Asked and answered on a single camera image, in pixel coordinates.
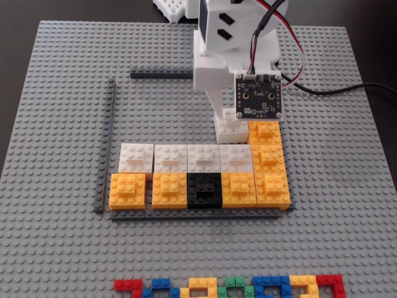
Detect orange Lego cube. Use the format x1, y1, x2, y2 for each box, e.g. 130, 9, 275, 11
151, 172, 189, 210
254, 172, 292, 211
251, 143, 287, 174
247, 119, 283, 146
108, 173, 146, 211
221, 172, 257, 209

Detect red Lego letter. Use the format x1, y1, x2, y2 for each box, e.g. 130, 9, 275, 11
114, 278, 144, 298
315, 273, 347, 298

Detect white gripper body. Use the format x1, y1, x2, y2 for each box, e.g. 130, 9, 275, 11
192, 29, 280, 91

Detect black camera circuit board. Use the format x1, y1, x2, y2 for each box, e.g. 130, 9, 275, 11
234, 70, 285, 121

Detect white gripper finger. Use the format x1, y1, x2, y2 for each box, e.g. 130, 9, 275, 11
202, 88, 232, 120

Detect grey Lego baseplate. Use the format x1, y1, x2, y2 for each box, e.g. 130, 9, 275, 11
0, 20, 397, 298

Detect yellow Lego letter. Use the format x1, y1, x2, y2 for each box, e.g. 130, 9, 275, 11
179, 277, 220, 298
288, 274, 320, 298

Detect white Lego cube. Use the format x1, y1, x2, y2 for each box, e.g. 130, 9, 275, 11
219, 143, 254, 173
213, 108, 251, 144
154, 143, 189, 174
117, 143, 155, 174
187, 143, 221, 174

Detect red white black wire bundle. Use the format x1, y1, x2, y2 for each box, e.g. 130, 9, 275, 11
246, 0, 308, 93

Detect black Lego cube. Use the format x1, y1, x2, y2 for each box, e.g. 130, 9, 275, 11
187, 172, 223, 209

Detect blue Lego letter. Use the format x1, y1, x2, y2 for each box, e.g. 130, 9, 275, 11
141, 278, 181, 298
252, 275, 292, 298

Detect green Lego letter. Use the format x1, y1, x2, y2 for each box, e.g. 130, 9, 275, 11
216, 276, 256, 298

